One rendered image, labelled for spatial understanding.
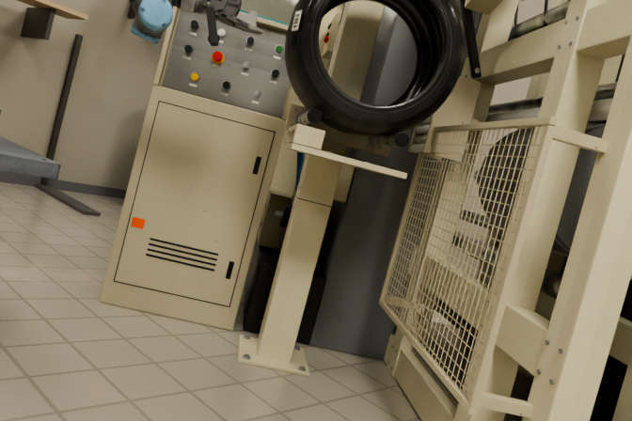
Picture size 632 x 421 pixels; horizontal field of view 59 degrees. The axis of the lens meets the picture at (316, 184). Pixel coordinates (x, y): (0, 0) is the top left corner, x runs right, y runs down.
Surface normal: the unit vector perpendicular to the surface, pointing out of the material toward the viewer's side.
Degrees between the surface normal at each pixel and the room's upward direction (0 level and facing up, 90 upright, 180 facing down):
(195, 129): 90
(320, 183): 90
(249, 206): 90
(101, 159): 90
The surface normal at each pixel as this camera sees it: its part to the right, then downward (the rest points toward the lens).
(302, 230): 0.11, 0.07
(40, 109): 0.72, 0.22
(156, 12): 0.41, 0.19
